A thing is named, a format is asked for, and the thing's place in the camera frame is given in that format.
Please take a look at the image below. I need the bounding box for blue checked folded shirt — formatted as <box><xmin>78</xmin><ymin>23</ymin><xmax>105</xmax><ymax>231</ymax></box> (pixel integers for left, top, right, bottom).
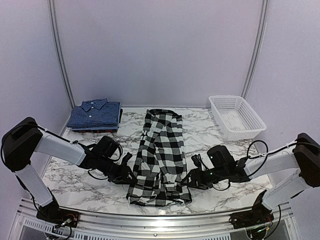
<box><xmin>66</xmin><ymin>98</ymin><xmax>122</xmax><ymax>129</ymax></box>

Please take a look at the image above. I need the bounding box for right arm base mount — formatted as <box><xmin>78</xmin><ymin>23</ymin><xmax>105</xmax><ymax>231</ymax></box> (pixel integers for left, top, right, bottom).
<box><xmin>228</xmin><ymin>210</ymin><xmax>275</xmax><ymax>229</ymax></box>

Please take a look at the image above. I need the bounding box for front aluminium frame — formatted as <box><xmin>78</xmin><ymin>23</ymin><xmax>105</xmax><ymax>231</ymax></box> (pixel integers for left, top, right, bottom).
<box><xmin>9</xmin><ymin>197</ymin><xmax>301</xmax><ymax>240</ymax></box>

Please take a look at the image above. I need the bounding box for right wall aluminium rail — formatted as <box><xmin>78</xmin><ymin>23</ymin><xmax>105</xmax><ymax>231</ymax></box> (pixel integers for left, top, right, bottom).
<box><xmin>241</xmin><ymin>0</ymin><xmax>270</xmax><ymax>99</ymax></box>

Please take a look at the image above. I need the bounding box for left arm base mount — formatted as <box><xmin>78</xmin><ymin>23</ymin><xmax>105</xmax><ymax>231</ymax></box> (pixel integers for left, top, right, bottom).
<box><xmin>36</xmin><ymin>208</ymin><xmax>80</xmax><ymax>228</ymax></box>

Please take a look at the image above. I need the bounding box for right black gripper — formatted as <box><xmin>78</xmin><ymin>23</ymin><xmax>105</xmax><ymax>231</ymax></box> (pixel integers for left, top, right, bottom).
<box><xmin>180</xmin><ymin>166</ymin><xmax>227</xmax><ymax>191</ymax></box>

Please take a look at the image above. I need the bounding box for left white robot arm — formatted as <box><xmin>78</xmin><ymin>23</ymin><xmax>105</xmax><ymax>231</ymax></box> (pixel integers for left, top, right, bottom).
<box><xmin>0</xmin><ymin>117</ymin><xmax>137</xmax><ymax>223</ymax></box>

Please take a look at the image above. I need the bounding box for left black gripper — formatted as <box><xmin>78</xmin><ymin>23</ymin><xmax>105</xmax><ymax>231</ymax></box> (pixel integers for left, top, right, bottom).
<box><xmin>97</xmin><ymin>155</ymin><xmax>138</xmax><ymax>185</ymax></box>

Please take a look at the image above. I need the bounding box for left wall aluminium rail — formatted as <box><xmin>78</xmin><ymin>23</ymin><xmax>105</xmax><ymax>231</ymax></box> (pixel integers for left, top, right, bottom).
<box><xmin>48</xmin><ymin>0</ymin><xmax>75</xmax><ymax>109</ymax></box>

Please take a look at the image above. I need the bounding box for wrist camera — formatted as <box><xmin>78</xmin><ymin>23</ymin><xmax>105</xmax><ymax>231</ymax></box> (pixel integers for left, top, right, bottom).
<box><xmin>207</xmin><ymin>145</ymin><xmax>236</xmax><ymax>168</ymax></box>
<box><xmin>97</xmin><ymin>136</ymin><xmax>123</xmax><ymax>162</ymax></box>

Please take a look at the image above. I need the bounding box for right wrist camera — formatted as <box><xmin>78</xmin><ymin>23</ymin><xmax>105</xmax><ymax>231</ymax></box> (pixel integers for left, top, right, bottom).
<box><xmin>207</xmin><ymin>145</ymin><xmax>236</xmax><ymax>168</ymax></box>

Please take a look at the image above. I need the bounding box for white plastic basket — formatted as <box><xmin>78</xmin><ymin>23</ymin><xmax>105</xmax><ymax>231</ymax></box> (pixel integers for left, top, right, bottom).
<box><xmin>208</xmin><ymin>95</ymin><xmax>267</xmax><ymax>141</ymax></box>

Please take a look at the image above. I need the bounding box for wall aluminium rail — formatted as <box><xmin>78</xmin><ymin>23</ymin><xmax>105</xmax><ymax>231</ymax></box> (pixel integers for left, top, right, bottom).
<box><xmin>48</xmin><ymin>0</ymin><xmax>75</xmax><ymax>109</ymax></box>
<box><xmin>241</xmin><ymin>0</ymin><xmax>270</xmax><ymax>99</ymax></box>

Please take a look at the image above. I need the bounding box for black white plaid shirt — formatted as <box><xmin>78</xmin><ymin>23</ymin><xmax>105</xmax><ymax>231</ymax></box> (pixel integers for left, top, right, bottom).
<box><xmin>126</xmin><ymin>109</ymin><xmax>192</xmax><ymax>207</ymax></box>

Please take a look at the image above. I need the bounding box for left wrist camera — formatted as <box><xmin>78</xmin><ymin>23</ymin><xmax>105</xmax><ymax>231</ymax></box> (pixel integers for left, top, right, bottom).
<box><xmin>97</xmin><ymin>136</ymin><xmax>123</xmax><ymax>162</ymax></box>

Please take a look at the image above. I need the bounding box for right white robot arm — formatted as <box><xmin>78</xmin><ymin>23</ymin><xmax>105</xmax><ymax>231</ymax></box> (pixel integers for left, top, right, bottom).
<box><xmin>181</xmin><ymin>132</ymin><xmax>320</xmax><ymax>224</ymax></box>

